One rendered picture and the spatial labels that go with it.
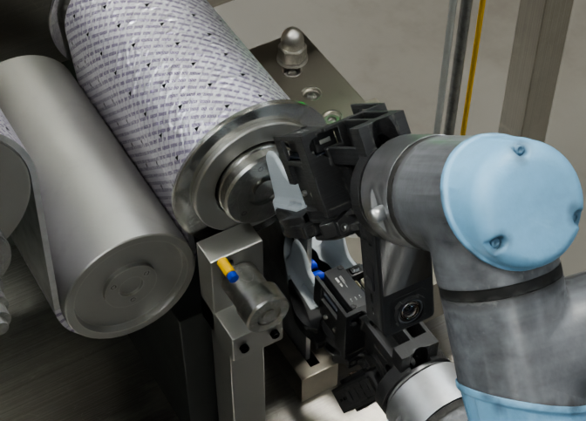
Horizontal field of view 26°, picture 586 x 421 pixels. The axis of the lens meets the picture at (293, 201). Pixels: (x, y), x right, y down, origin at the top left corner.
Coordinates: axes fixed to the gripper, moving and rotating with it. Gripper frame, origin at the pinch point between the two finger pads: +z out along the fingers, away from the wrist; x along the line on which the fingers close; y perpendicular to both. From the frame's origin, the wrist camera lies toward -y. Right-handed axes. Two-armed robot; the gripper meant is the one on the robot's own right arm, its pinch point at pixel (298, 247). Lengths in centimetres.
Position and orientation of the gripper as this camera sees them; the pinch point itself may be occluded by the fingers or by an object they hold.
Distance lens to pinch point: 120.5
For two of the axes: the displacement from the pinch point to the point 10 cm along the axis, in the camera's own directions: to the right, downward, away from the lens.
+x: -8.6, 3.7, -3.4
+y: 0.0, -6.7, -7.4
